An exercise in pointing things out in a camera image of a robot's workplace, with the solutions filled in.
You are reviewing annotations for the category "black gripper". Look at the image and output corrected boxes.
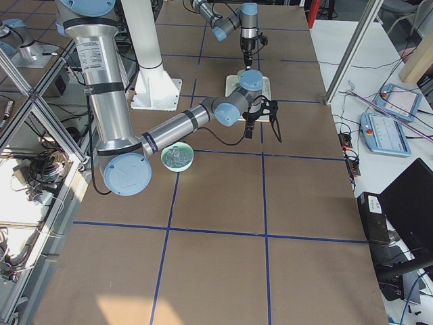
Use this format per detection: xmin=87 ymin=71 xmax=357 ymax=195
xmin=240 ymin=37 xmax=256 ymax=70
xmin=244 ymin=97 xmax=270 ymax=139

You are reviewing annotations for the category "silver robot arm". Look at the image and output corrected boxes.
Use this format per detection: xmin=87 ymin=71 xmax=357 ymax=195
xmin=55 ymin=1 xmax=267 ymax=196
xmin=190 ymin=1 xmax=261 ymax=70

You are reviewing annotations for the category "cream bear serving tray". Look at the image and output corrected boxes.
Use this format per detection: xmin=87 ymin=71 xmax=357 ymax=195
xmin=225 ymin=70 xmax=271 ymax=122

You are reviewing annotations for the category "green bowl with ice cubes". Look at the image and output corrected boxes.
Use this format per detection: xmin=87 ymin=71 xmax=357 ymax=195
xmin=161 ymin=142 xmax=194 ymax=173

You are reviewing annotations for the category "pink grabber stick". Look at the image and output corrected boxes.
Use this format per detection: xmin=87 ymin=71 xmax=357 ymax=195
xmin=345 ymin=90 xmax=432 ymax=142

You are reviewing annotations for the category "blue teach pendant near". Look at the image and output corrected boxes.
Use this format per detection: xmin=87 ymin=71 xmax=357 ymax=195
xmin=360 ymin=112 xmax=411 ymax=157

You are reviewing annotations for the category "blue teach pendant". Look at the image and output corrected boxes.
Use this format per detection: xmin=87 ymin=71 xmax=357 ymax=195
xmin=375 ymin=83 xmax=421 ymax=122
xmin=360 ymin=112 xmax=411 ymax=157

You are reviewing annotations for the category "blue teach pendant far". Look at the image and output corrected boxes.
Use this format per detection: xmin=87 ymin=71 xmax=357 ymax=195
xmin=375 ymin=83 xmax=421 ymax=122

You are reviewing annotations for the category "black laptop computer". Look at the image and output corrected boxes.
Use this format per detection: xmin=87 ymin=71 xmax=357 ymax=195
xmin=357 ymin=158 xmax=432 ymax=251

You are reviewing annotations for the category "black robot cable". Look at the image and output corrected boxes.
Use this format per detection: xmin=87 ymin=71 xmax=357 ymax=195
xmin=196 ymin=125 xmax=250 ymax=146

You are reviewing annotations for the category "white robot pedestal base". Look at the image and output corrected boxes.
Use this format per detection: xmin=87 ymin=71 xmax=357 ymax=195
xmin=121 ymin=0 xmax=182 ymax=111

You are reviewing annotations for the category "aluminium frame post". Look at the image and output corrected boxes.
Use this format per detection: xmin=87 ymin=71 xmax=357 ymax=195
xmin=324 ymin=0 xmax=384 ymax=105

